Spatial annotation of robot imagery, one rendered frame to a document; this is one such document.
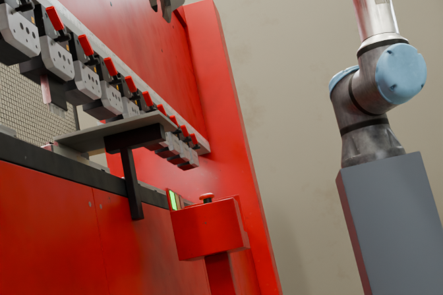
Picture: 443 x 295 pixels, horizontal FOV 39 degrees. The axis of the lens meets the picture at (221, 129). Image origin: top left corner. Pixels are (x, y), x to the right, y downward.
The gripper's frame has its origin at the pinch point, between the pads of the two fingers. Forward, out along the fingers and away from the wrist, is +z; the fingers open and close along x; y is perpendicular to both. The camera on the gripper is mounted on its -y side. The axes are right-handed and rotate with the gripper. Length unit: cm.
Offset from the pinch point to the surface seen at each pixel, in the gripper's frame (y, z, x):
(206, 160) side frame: 75, 179, 114
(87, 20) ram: -4.0, 20.8, 42.3
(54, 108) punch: -28.7, 20.5, 6.7
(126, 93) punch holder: 4, 52, 41
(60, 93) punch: -25.1, 20.1, 11.2
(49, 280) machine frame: -50, 4, -56
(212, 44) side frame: 110, 134, 159
